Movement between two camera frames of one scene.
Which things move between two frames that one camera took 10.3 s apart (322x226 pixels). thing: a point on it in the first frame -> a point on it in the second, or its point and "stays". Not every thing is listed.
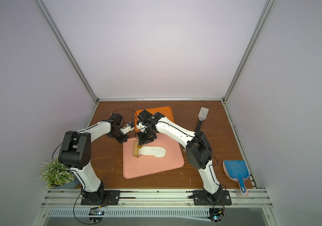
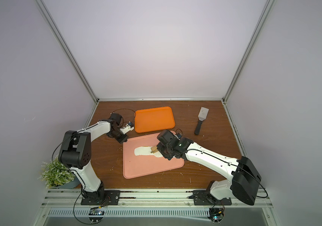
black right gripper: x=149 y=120 -> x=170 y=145
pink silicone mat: x=144 y=165 stays
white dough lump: x=159 y=151 stays
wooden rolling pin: x=136 y=149 -> x=154 y=149
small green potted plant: x=56 y=175 stays
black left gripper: x=124 y=140 stays
